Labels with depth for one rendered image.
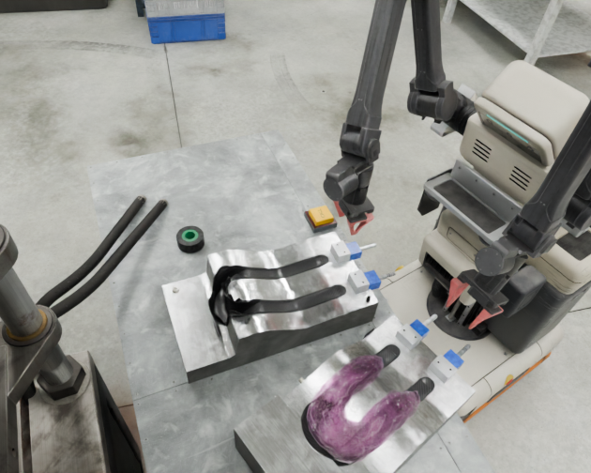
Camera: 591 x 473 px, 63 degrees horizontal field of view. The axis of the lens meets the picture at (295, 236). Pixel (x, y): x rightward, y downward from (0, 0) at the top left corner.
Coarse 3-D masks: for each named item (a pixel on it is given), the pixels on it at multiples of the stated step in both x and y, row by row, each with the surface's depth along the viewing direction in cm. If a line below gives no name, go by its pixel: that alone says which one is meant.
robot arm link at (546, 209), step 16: (576, 128) 79; (576, 144) 80; (560, 160) 83; (576, 160) 81; (560, 176) 84; (576, 176) 83; (544, 192) 88; (560, 192) 86; (528, 208) 92; (544, 208) 89; (560, 208) 89; (512, 224) 97; (528, 224) 95; (544, 224) 91; (560, 224) 94; (528, 240) 95
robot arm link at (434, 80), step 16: (416, 0) 104; (432, 0) 104; (416, 16) 107; (432, 16) 106; (416, 32) 110; (432, 32) 108; (416, 48) 113; (432, 48) 111; (416, 64) 116; (432, 64) 113; (416, 80) 118; (432, 80) 115; (416, 96) 122; (448, 96) 118; (416, 112) 124; (448, 112) 121
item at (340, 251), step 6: (342, 240) 132; (336, 246) 131; (342, 246) 131; (348, 246) 133; (354, 246) 133; (366, 246) 134; (372, 246) 135; (336, 252) 129; (342, 252) 129; (348, 252) 129; (354, 252) 131; (360, 252) 132; (336, 258) 130; (342, 258) 130; (348, 258) 131; (354, 258) 132
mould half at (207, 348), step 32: (224, 256) 123; (256, 256) 129; (288, 256) 131; (192, 288) 125; (256, 288) 119; (288, 288) 124; (320, 288) 125; (192, 320) 119; (256, 320) 112; (288, 320) 116; (320, 320) 118; (352, 320) 124; (192, 352) 113; (224, 352) 114; (256, 352) 116
